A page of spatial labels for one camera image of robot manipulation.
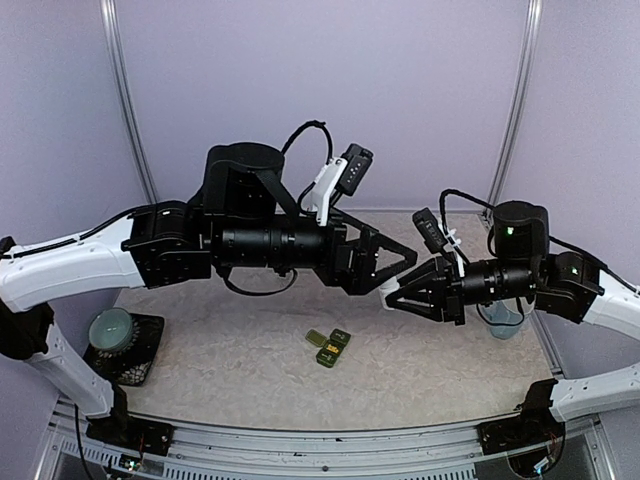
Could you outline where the small white bottle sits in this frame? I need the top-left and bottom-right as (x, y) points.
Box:
(378, 278), (400, 308)

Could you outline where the aluminium frame post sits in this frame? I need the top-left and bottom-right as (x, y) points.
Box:
(100, 0), (159, 204)
(487, 0), (544, 204)

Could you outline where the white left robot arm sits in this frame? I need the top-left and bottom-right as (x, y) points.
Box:
(1, 142), (417, 445)

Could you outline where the light blue mug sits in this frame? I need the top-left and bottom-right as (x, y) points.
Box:
(484, 303), (525, 340)

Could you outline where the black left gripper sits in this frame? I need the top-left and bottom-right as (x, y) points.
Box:
(218, 206), (421, 297)

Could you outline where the left aluminium frame post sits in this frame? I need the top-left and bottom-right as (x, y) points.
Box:
(100, 0), (159, 204)

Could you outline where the green pill organizer box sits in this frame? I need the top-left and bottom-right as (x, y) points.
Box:
(305, 329), (352, 369)

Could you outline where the green ceramic bowl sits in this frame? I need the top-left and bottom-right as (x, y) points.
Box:
(88, 308), (134, 353)

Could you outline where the front aluminium rail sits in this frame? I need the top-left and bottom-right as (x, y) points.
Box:
(45, 401), (614, 479)

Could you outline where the right aluminium frame post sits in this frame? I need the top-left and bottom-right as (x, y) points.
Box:
(487, 0), (544, 204)

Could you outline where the black square tray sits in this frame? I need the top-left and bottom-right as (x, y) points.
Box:
(83, 314), (165, 387)

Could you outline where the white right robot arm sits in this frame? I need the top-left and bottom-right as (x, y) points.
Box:
(384, 201), (639, 339)

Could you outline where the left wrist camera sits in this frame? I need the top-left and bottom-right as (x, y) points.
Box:
(304, 143), (374, 227)

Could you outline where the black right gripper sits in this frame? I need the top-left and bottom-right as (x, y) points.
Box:
(387, 250), (541, 326)

